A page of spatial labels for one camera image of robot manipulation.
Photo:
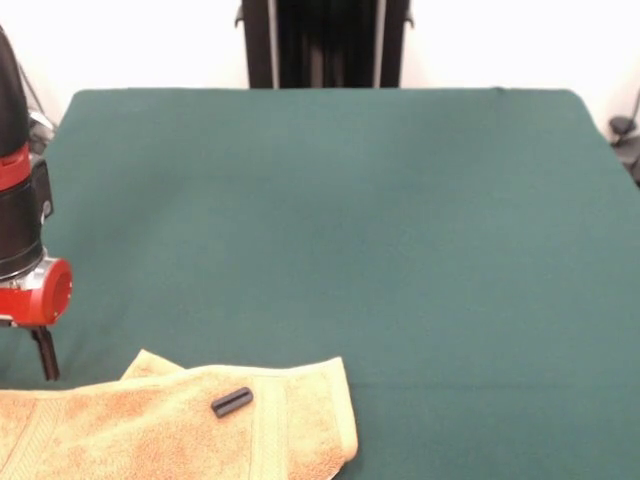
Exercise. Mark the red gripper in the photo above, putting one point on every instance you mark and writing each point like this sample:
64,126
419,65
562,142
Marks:
55,292

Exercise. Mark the tan terry towel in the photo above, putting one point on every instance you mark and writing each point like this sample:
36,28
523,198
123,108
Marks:
150,430

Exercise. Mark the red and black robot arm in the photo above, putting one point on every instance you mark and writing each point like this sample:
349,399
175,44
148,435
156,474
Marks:
15,225

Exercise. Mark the small black rubber pad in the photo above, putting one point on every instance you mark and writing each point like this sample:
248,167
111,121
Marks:
232,401

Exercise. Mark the dark green table cloth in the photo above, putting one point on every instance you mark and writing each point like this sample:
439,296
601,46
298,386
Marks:
400,250

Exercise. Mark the black clamp object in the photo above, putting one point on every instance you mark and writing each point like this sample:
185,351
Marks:
622,130

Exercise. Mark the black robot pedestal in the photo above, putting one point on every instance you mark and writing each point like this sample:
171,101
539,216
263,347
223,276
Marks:
260,50

